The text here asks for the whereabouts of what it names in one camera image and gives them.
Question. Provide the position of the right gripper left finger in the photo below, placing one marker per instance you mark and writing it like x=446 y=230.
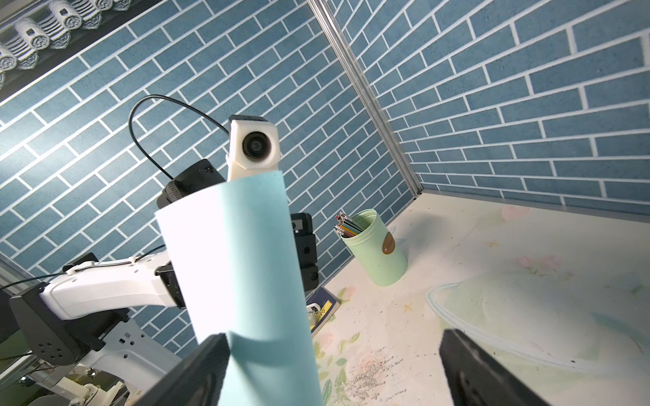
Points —
x=197 y=380

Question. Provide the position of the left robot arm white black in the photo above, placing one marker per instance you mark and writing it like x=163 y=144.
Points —
x=81 y=317

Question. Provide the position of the green pencil cup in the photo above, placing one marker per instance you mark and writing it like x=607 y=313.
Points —
x=376 y=249

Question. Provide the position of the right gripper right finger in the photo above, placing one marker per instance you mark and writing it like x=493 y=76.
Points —
x=475 y=378

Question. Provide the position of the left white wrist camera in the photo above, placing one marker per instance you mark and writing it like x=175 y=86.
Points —
x=254 y=147

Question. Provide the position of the white stapler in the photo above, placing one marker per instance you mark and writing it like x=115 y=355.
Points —
x=313 y=312

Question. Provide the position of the light blue square paper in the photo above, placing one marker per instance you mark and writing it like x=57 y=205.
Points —
x=234 y=254

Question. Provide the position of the dark blue notebook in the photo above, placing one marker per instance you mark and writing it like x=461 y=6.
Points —
x=329 y=304

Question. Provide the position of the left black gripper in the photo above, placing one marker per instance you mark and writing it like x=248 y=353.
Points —
x=306 y=247

